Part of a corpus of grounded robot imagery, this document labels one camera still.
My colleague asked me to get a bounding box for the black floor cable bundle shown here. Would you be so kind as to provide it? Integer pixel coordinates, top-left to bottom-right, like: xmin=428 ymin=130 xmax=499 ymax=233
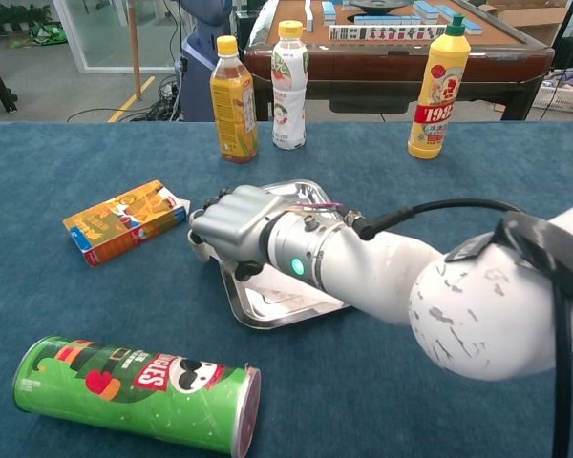
xmin=66 ymin=71 xmax=185 ymax=123

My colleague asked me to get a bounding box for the blue table cloth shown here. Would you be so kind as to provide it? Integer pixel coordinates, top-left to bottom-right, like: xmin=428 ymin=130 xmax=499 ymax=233
xmin=0 ymin=119 xmax=573 ymax=458

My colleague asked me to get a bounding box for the green bag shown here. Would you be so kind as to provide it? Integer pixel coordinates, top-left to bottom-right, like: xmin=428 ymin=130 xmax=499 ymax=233
xmin=27 ymin=22 xmax=69 ymax=47

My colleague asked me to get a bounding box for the yellow label tea bottle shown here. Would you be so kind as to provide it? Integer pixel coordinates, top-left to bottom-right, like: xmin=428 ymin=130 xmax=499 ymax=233
xmin=209 ymin=35 xmax=260 ymax=165

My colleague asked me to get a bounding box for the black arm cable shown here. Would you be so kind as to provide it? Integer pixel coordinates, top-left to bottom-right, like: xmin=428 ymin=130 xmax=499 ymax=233
xmin=348 ymin=198 xmax=573 ymax=458

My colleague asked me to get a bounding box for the yellow detergent bottle green cap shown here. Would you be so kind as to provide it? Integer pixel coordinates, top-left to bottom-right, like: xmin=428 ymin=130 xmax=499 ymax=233
xmin=407 ymin=12 xmax=472 ymax=160

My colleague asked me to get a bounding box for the face-up mahjong tile row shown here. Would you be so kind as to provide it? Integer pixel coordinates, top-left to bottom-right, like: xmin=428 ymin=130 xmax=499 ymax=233
xmin=329 ymin=24 xmax=448 ymax=42

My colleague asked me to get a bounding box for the brown mahjong table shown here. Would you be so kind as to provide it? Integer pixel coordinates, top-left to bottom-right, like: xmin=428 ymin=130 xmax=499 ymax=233
xmin=243 ymin=0 xmax=555 ymax=121

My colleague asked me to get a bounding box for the stainless steel tray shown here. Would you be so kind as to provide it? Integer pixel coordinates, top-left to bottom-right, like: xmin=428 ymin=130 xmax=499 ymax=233
xmin=217 ymin=178 xmax=354 ymax=331

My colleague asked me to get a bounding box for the green Pringles can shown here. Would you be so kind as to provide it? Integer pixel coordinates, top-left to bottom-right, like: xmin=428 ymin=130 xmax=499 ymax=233
xmin=11 ymin=335 xmax=263 ymax=457

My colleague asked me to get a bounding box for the white label drink bottle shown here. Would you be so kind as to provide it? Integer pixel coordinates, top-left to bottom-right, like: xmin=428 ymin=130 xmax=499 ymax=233
xmin=270 ymin=19 xmax=310 ymax=151

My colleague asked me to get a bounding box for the blue grey machine base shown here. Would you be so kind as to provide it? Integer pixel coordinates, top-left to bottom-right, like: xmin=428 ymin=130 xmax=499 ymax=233
xmin=178 ymin=0 xmax=247 ymax=123

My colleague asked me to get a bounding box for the white plastic basket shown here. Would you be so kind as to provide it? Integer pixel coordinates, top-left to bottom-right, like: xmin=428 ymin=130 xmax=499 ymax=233
xmin=532 ymin=81 xmax=573 ymax=115

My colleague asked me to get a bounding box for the wooden pole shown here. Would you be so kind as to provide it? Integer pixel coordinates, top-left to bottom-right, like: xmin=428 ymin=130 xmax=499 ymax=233
xmin=126 ymin=0 xmax=143 ymax=101

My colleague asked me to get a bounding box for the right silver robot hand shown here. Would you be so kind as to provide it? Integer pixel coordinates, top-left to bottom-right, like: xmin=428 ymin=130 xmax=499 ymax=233
xmin=186 ymin=184 xmax=287 ymax=282

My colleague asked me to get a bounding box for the orange snack box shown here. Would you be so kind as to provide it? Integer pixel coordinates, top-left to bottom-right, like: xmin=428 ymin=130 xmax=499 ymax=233
xmin=62 ymin=179 xmax=192 ymax=268

